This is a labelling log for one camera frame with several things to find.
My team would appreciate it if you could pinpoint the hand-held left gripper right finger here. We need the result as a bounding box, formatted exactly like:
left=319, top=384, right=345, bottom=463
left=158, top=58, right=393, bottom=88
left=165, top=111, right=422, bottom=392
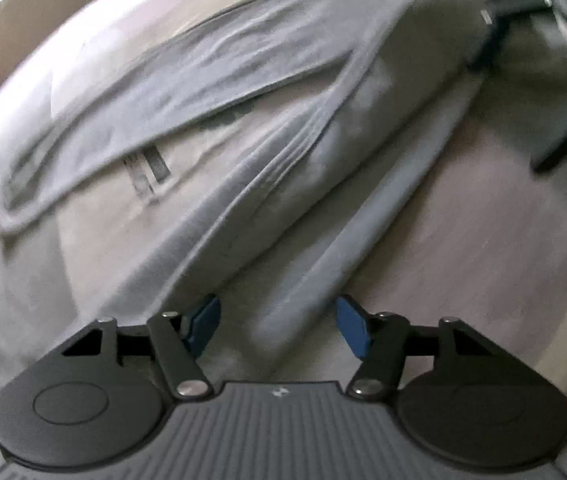
left=336, top=295, right=489, bottom=402

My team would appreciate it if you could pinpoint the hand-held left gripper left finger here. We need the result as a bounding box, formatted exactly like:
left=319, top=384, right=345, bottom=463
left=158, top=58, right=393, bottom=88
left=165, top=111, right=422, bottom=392
left=60, top=294, right=221, bottom=401

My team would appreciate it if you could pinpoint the floral bed sheet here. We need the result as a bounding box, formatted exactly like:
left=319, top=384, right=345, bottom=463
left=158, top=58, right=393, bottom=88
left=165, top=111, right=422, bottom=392
left=0, top=0, right=567, bottom=480

